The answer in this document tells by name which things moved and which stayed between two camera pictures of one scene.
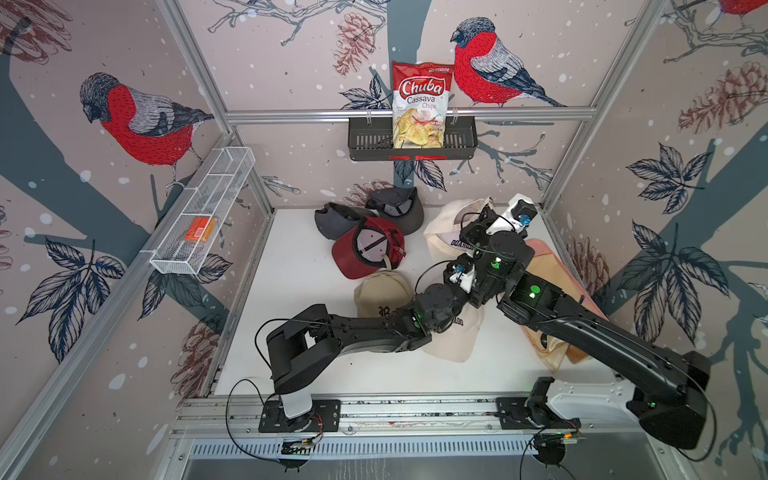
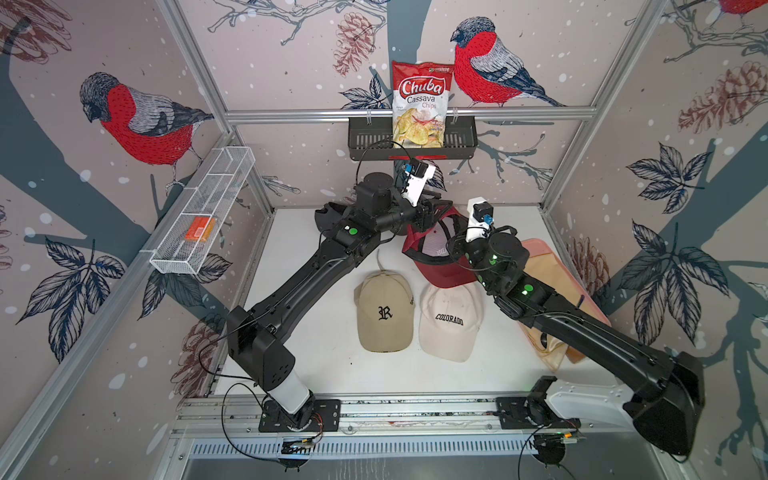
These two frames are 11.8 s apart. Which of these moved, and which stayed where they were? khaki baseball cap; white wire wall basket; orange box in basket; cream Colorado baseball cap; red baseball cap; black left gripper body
Moved: black left gripper body; red baseball cap
Stayed: cream Colorado baseball cap; orange box in basket; white wire wall basket; khaki baseball cap
